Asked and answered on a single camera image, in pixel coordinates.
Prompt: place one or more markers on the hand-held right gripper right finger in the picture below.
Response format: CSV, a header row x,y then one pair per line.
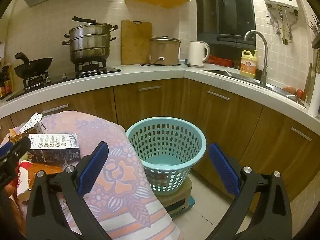
x,y
223,170

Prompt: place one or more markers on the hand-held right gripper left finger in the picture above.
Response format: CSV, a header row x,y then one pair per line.
x,y
92,170

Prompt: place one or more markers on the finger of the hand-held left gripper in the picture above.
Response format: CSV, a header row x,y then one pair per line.
x,y
18,147

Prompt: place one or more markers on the red and white paper cup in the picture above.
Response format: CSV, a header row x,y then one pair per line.
x,y
23,177

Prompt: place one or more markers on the white and black milk carton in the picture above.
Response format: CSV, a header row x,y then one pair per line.
x,y
55,150

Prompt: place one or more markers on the teal plastic basket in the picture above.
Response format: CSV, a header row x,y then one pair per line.
x,y
162,166

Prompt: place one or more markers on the floral tablecloth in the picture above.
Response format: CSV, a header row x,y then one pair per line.
x,y
120,180

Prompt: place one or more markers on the small beige stool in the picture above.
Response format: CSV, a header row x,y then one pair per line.
x,y
175,200

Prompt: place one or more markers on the black wok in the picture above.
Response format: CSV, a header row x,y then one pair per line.
x,y
35,67

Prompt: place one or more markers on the steel sink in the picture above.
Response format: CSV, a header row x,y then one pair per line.
x,y
275,87

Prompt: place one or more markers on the black gas stove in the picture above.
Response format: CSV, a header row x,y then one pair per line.
x,y
95,70

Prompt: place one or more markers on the yellow detergent bottle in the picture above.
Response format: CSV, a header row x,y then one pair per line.
x,y
248,66

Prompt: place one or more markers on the red tomato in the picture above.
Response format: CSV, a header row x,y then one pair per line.
x,y
299,93

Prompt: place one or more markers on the red plastic box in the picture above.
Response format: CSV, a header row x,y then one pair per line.
x,y
221,61

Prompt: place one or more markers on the steel faucet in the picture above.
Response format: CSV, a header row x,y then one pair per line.
x,y
264,62

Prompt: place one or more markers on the white paper towel roll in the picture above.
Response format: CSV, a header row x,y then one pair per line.
x,y
315,95

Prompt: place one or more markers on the white electric kettle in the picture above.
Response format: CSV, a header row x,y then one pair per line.
x,y
196,53

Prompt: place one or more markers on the steel steamer pot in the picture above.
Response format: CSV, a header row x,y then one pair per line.
x,y
90,45

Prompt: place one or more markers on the beige rice cooker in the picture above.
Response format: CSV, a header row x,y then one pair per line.
x,y
163,51

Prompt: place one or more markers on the wooden cutting board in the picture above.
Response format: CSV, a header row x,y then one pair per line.
x,y
136,42

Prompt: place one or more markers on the dark window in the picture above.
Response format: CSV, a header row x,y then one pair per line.
x,y
225,12

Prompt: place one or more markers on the white wall outlet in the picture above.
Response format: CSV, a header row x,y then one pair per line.
x,y
268,20

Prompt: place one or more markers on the wall utensil rack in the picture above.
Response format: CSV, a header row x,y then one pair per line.
x,y
315,33

